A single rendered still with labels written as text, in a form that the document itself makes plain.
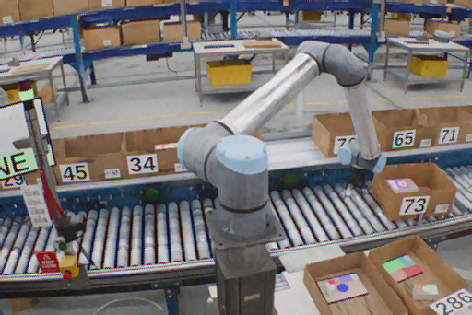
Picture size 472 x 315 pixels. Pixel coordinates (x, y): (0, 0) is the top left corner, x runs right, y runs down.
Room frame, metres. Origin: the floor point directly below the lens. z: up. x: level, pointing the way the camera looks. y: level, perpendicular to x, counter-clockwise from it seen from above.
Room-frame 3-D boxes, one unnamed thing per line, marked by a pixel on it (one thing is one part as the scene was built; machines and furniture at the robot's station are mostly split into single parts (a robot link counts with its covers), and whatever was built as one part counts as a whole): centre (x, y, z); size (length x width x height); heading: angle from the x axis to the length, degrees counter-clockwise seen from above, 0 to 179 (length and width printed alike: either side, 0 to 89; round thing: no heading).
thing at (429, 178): (1.75, -1.01, 0.83); 0.39 x 0.29 x 0.17; 92
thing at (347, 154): (1.67, -0.59, 1.12); 0.12 x 0.12 x 0.09; 39
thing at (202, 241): (1.63, 0.17, 0.72); 0.52 x 0.05 x 0.05; 9
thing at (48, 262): (1.23, 0.79, 0.85); 0.16 x 0.01 x 0.13; 99
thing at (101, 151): (1.99, 0.80, 0.97); 0.39 x 0.29 x 0.17; 99
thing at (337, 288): (1.14, -0.45, 0.76); 0.19 x 0.14 x 0.02; 101
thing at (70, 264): (1.21, 0.67, 0.84); 0.15 x 0.09 x 0.07; 99
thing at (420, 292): (1.04, -0.80, 0.78); 0.10 x 0.06 x 0.05; 79
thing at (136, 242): (1.58, 0.49, 0.72); 0.52 x 0.05 x 0.05; 9
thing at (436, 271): (1.12, -0.78, 0.80); 0.38 x 0.28 x 0.10; 17
